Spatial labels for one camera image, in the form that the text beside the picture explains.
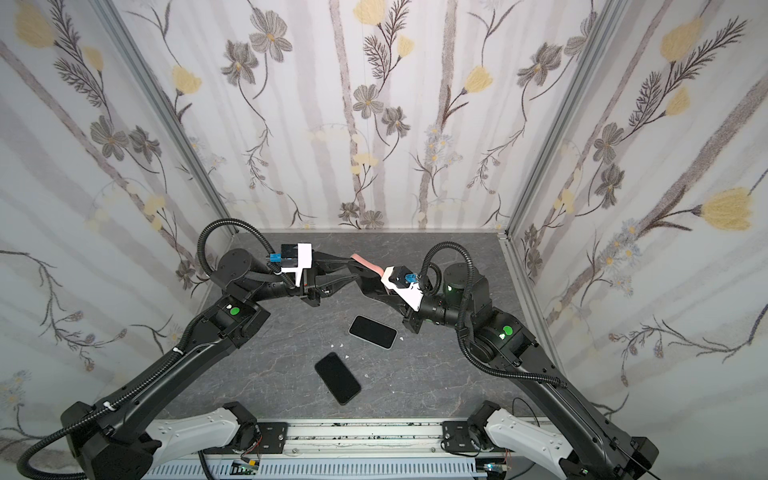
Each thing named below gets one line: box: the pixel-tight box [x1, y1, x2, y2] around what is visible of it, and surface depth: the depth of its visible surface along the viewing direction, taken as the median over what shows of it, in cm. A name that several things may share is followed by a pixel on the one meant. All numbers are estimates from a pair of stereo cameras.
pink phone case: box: [350, 253, 385, 277], surface depth 52 cm
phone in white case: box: [348, 314, 398, 350], surface depth 95 cm
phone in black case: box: [314, 352, 362, 406], surface depth 85 cm
